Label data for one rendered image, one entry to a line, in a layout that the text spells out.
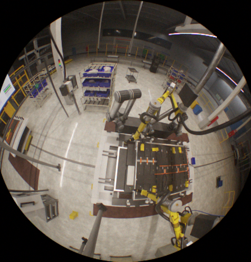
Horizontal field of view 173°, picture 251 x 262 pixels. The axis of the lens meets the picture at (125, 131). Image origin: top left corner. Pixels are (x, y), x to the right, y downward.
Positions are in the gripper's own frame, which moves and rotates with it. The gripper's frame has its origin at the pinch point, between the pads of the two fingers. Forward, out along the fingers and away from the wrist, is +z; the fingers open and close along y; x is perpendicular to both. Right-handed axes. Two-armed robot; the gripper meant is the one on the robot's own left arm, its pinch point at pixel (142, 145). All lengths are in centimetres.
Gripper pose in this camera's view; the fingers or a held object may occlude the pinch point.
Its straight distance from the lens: 174.2
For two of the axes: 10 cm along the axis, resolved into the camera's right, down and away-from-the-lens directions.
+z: -1.6, 9.7, 1.7
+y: 9.9, 1.4, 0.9
